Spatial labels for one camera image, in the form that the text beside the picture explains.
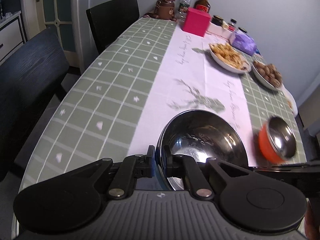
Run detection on blue steel-lined bowl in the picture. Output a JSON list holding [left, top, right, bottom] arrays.
[[156, 109, 248, 191]]

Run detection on orange steel-lined bowl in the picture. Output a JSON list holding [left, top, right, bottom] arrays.
[[258, 115, 297, 164]]

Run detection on green and white tablecloth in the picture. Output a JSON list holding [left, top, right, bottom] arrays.
[[21, 18, 306, 188]]

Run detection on white dish of fries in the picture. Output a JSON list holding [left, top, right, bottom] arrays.
[[209, 43, 251, 74]]

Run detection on white dish of walnuts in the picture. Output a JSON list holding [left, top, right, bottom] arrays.
[[252, 61, 283, 91]]

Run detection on white plate at table edge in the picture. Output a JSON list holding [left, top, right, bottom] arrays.
[[280, 85, 298, 117]]

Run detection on black wooden chair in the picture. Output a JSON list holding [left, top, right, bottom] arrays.
[[86, 0, 139, 54], [1, 28, 69, 179]]

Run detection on purple plastic bag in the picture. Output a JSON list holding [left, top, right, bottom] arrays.
[[229, 30, 257, 56]]

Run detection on pink square box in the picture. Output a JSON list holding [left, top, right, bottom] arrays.
[[182, 8, 211, 37]]

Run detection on small dark jar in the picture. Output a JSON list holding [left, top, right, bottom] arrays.
[[211, 15, 223, 26]]

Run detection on brown figurine jar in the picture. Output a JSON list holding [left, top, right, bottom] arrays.
[[143, 0, 176, 21]]

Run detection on clear plastic water bottle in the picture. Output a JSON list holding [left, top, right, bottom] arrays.
[[176, 0, 191, 21]]

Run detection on dark liquor bottle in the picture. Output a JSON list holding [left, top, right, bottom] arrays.
[[194, 0, 210, 13]]

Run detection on white cabinet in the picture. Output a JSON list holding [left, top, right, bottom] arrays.
[[0, 11, 26, 64]]

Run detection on white paneled glass door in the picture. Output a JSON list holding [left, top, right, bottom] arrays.
[[21, 0, 84, 73]]

